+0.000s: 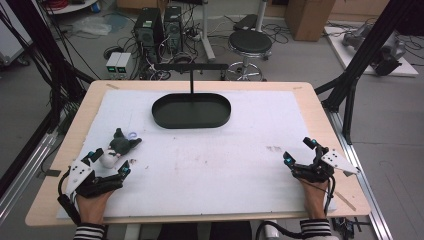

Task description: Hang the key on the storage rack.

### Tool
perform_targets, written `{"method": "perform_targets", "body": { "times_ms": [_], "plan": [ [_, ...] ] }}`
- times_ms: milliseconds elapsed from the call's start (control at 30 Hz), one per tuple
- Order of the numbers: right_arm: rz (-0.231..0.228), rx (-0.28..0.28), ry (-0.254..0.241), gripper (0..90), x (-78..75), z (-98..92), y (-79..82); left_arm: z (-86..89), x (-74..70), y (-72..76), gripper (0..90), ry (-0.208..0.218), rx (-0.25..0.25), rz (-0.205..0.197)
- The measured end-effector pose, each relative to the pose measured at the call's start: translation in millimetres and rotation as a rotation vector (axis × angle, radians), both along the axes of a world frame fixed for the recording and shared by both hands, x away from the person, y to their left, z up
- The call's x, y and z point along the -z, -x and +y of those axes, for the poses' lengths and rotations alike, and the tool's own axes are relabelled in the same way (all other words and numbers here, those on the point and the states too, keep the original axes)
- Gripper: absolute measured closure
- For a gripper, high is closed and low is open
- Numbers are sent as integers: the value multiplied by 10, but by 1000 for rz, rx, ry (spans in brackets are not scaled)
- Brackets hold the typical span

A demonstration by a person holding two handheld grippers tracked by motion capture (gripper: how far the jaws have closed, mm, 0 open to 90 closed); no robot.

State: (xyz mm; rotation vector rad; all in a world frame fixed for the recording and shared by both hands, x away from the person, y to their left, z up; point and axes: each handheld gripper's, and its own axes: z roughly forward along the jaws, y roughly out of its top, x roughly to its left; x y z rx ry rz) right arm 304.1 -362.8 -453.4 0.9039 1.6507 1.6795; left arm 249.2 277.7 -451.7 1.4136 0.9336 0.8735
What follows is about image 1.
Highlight white board with robot parts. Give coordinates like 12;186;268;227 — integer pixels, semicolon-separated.
323;23;420;78

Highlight person's dark trousers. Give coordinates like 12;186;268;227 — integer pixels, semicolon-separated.
155;221;253;240

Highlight brown cardboard box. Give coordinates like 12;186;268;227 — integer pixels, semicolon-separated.
284;0;337;42

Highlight aluminium rail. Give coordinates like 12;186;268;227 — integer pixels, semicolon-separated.
324;108;395;240
0;131;58;221

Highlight slim black computer tower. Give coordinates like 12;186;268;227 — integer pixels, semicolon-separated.
162;5;184;55

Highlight right hand-held gripper black cable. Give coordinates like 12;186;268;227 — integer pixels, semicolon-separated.
254;175;337;240

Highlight person's left hand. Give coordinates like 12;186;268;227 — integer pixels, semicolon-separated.
75;190;115;226

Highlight hand-held gripper black cable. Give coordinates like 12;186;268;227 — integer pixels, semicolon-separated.
56;168;82;226
254;175;337;240

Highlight black round stool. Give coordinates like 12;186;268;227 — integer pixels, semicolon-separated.
226;29;273;82

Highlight left hand-held gripper black cable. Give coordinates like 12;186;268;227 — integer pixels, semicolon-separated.
56;168;82;226

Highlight black stand with oval tray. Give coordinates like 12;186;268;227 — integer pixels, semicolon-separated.
151;62;232;130

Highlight dark and white plush keychain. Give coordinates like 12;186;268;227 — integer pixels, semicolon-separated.
99;127;143;170

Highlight person's right hand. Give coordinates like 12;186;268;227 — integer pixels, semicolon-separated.
298;179;330;221

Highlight black metal frame strut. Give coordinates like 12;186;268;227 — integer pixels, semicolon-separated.
314;0;424;145
5;0;96;133

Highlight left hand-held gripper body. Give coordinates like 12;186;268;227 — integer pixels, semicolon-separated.
65;160;124;199

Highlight round white table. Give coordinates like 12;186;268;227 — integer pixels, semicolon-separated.
42;0;100;15

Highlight large black computer tower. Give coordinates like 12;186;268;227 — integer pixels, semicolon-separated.
133;7;165;65

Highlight clear plastic bag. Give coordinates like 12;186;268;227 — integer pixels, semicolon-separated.
71;15;113;37

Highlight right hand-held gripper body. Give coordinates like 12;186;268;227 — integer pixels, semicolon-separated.
292;147;361;184

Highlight white foam mat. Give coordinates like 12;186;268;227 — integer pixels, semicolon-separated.
56;88;338;220

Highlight white desk leg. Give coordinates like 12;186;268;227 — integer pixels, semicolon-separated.
199;0;217;63

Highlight grey bench power supply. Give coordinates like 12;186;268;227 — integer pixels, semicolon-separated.
115;52;133;80
105;51;123;80

